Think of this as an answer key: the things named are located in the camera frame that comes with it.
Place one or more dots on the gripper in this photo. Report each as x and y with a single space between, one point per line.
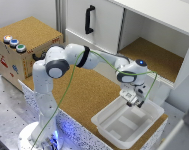
131 94

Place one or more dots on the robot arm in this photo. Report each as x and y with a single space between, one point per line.
44 90

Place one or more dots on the white plastic box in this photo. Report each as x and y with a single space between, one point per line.
127 128

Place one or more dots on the wooden drawer box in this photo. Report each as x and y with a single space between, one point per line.
30 31

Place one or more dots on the white sliding door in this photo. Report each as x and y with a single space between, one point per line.
105 23

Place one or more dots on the white cabinet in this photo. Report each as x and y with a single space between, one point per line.
167 13

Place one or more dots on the green button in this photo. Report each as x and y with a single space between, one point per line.
20 48

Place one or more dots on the blue button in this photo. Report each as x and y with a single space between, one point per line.
14 42

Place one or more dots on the red button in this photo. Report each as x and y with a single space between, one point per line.
7 38

